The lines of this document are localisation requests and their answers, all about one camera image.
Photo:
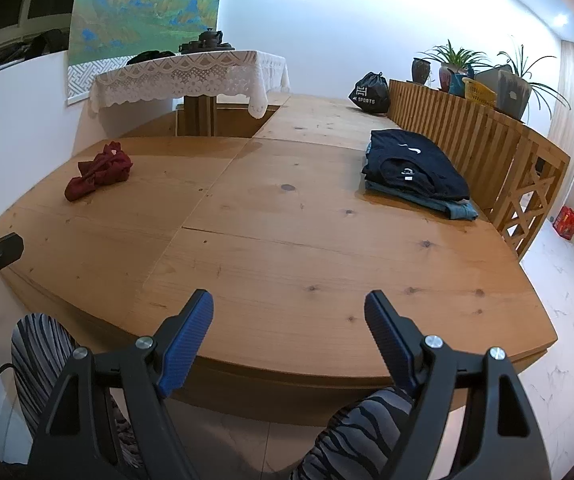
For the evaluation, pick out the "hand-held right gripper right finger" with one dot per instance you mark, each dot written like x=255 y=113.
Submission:
x=387 y=330

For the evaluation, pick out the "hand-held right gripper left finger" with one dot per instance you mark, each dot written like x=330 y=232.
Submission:
x=187 y=340

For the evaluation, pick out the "dark red garment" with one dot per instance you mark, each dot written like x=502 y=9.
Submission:
x=102 y=172

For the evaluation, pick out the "person's right leg striped pants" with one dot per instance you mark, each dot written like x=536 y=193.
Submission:
x=352 y=435

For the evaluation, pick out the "red box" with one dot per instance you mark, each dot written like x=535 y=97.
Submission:
x=566 y=222

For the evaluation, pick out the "wooden slatted railing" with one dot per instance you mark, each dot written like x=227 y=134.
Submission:
x=467 y=125

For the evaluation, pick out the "yellow plastic basket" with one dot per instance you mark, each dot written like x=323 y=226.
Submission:
x=479 y=92

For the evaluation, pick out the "white lace tablecloth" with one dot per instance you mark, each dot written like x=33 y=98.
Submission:
x=192 y=75

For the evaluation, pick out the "dark ceramic vase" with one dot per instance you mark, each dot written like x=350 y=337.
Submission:
x=421 y=71

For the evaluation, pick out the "green plant in grey pot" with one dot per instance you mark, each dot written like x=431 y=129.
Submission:
x=514 y=92

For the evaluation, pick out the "dark tea tray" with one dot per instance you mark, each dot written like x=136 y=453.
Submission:
x=207 y=49

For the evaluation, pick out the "dark teapot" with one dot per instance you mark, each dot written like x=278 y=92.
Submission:
x=211 y=37

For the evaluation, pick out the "landscape wall scroll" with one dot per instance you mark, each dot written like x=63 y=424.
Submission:
x=142 y=0

